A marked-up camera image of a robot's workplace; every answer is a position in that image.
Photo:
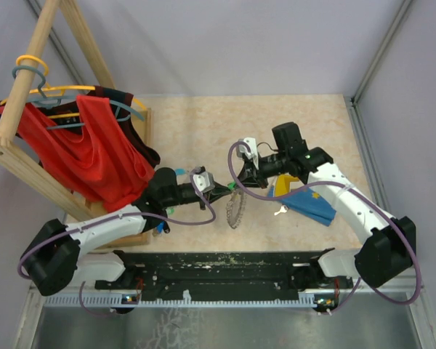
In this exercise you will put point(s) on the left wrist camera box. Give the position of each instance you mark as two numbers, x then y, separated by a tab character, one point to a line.
203	180

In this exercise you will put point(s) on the yellow clothes hanger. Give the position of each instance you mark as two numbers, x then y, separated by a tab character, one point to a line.
44	88

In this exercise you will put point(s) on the teal clothes hanger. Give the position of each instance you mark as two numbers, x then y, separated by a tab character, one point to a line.
65	114

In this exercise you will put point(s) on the yellow blue cartoon cloth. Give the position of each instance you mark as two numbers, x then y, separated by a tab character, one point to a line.
306	202

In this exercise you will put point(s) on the loose silver key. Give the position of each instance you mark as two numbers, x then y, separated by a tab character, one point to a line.
283	209

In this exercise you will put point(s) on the red shirt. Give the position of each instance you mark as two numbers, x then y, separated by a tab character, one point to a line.
100	163

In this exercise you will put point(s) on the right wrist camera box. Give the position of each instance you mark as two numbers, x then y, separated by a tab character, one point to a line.
247	150

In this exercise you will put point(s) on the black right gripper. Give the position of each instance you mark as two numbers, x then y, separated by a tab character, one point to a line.
251	177

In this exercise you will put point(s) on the key tag bunch on blue disc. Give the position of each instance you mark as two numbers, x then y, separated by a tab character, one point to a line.
163	227

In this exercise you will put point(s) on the steel key ring disc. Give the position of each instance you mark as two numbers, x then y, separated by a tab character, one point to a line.
235	208

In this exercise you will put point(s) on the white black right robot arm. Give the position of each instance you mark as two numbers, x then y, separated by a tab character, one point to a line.
388	243

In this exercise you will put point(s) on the aluminium frame rail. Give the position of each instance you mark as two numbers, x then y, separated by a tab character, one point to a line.
394	95

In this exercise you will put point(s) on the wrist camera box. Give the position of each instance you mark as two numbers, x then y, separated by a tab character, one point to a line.
247	150
203	180

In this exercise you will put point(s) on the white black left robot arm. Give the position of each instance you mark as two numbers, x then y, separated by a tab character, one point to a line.
64	255

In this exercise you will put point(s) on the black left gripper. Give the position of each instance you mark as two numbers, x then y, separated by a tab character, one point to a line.
220	192

